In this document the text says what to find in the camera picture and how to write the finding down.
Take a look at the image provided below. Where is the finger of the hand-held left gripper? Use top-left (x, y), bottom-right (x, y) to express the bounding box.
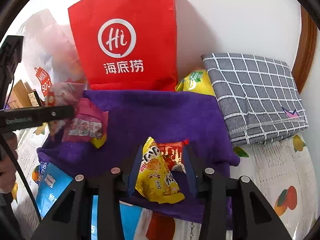
top-left (0, 104), bottom-right (76, 133)

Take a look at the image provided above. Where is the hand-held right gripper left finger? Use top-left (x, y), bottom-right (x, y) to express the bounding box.
top-left (30, 146), bottom-right (145, 240)

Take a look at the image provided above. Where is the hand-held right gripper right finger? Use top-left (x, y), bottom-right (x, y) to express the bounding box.
top-left (184, 144), bottom-right (292, 240)

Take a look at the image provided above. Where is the yellow snack packet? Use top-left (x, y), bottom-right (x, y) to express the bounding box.
top-left (135, 136), bottom-right (185, 204)

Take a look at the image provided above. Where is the red snack packet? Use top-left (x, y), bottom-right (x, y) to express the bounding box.
top-left (156, 140), bottom-right (189, 174)

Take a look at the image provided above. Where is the magenta pink snack packet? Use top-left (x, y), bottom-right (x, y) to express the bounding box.
top-left (61, 98), bottom-right (108, 148)

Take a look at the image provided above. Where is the person's left hand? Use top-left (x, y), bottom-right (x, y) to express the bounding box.
top-left (0, 132), bottom-right (19, 194)

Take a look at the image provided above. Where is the wooden headboard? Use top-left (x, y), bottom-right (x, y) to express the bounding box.
top-left (7, 79), bottom-right (34, 109)

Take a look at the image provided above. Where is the white plastic shopping bag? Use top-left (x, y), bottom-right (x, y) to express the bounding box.
top-left (17, 9), bottom-right (87, 98)

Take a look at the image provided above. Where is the blue snack packet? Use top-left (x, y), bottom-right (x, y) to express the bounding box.
top-left (34, 162), bottom-right (49, 184)

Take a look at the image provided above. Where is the purple towel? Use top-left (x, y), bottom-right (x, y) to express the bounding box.
top-left (36, 90), bottom-right (240, 224)

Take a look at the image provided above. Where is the blue tissue pack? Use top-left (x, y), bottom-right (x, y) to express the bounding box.
top-left (35, 162), bottom-right (143, 240)

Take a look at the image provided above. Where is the fruit print tablecloth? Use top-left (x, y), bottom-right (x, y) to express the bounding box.
top-left (12, 125), bottom-right (316, 240)

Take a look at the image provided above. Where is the yellow green snack bag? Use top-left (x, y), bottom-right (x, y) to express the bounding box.
top-left (175, 67), bottom-right (216, 96)

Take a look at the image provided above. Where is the grey checked folded cloth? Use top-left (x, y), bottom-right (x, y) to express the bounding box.
top-left (201, 52), bottom-right (308, 147)

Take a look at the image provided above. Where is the red paper bag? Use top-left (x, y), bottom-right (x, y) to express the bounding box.
top-left (67, 0), bottom-right (178, 92)

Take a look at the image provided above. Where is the black cable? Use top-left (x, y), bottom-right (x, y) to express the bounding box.
top-left (0, 130), bottom-right (42, 224)

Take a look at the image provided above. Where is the brown wooden door frame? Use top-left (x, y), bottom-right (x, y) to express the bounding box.
top-left (291, 5), bottom-right (318, 93)

